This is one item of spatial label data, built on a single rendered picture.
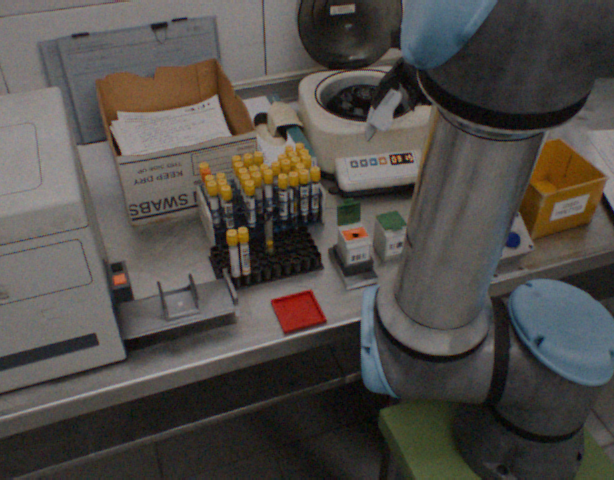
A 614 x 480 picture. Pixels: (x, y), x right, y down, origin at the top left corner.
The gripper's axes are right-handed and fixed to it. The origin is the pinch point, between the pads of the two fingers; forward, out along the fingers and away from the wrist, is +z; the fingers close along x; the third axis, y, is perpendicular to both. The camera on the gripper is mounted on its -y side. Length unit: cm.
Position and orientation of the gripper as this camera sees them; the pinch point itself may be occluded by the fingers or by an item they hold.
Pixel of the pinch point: (410, 135)
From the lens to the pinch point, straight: 107.7
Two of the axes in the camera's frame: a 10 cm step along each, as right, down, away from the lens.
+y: 2.2, 6.5, -7.3
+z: -0.3, 7.5, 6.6
